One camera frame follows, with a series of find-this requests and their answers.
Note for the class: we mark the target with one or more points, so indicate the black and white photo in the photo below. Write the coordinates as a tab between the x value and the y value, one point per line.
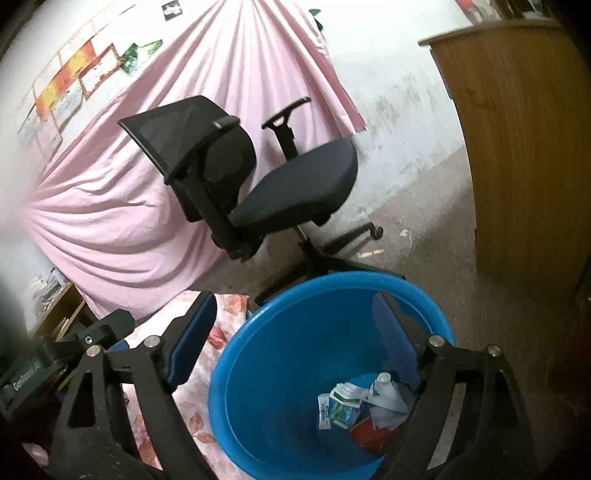
171	7

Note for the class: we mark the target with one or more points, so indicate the red square paper decoration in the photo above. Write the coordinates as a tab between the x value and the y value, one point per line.
466	4

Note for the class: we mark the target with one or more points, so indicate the small wooden stick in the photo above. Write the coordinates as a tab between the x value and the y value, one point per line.
371	253

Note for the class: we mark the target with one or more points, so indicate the pink hanging sheet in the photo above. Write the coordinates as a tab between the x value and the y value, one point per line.
138	207

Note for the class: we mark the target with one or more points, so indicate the wooden cabinet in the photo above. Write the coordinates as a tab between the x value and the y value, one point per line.
521	161

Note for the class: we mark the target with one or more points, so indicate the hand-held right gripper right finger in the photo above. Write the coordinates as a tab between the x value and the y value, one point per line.
397	332

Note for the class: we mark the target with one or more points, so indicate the wooden desk with shelf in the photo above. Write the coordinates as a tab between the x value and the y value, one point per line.
64	309

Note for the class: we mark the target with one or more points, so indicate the black office chair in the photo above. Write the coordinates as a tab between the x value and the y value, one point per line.
295	184

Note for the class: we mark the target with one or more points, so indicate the blue plastic basin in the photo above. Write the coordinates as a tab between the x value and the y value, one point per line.
277	392

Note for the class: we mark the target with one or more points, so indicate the group of wall certificates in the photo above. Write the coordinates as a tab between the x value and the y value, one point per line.
87	78

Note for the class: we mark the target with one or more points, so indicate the grey wrapper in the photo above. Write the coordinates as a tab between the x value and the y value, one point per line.
390	401

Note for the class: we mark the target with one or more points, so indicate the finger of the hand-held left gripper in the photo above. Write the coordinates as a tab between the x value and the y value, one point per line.
106	327

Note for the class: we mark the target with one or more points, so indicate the green landscape photo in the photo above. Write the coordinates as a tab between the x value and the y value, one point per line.
150	48
129	57

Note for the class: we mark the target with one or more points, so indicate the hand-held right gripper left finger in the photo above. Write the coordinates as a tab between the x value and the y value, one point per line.
191	346

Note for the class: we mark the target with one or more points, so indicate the stack of books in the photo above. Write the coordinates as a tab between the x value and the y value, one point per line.
46	295

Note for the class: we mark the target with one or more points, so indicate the red wrapper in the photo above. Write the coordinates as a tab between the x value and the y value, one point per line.
369	436

